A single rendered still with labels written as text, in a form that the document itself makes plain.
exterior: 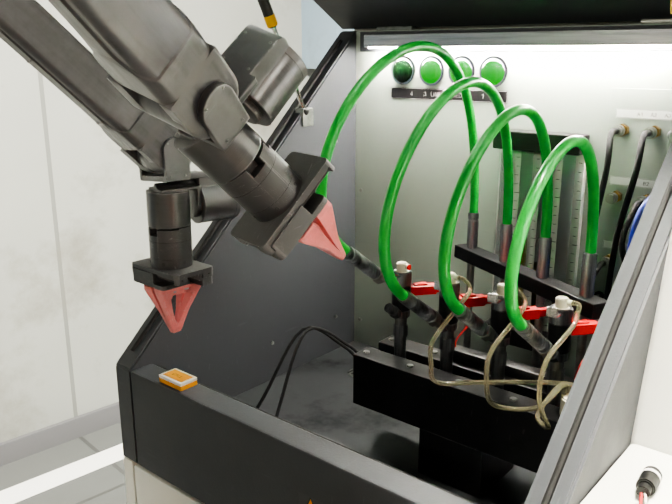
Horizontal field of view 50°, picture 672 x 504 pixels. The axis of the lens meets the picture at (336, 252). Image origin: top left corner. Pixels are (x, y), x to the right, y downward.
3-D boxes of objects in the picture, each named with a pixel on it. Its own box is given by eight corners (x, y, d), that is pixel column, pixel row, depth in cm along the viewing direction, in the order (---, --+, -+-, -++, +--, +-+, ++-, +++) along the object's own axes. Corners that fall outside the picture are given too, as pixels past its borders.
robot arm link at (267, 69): (115, 72, 56) (197, 112, 52) (203, -37, 58) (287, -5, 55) (179, 152, 66) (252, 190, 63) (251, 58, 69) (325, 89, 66)
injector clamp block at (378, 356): (352, 444, 111) (352, 352, 107) (390, 420, 119) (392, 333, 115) (565, 536, 90) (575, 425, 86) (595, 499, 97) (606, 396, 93)
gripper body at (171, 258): (169, 265, 106) (166, 215, 104) (214, 278, 100) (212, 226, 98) (131, 275, 101) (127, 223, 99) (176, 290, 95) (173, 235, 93)
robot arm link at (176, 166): (133, 139, 99) (162, 138, 92) (208, 134, 106) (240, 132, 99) (143, 226, 101) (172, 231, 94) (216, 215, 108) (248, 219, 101)
